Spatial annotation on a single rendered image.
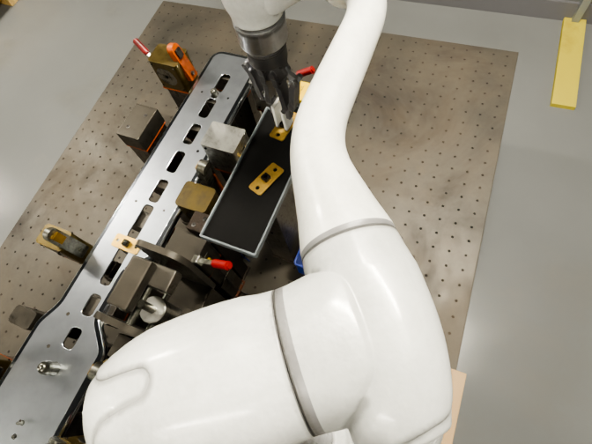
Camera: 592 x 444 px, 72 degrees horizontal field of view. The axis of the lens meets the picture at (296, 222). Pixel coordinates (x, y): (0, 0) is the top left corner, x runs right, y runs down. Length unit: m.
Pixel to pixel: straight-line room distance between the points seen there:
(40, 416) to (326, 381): 0.93
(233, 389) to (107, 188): 1.43
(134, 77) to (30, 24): 2.13
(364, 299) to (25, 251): 1.54
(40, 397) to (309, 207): 0.93
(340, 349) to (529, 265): 1.93
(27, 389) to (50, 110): 2.34
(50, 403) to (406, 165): 1.24
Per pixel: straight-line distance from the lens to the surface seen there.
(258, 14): 0.70
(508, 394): 2.06
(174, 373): 0.35
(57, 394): 1.17
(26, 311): 1.29
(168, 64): 1.41
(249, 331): 0.34
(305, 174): 0.42
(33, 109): 3.37
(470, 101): 1.69
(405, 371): 0.33
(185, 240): 1.02
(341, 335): 0.33
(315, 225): 0.38
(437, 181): 1.47
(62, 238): 1.20
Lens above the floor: 1.95
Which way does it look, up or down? 65 degrees down
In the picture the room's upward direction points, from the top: 17 degrees counter-clockwise
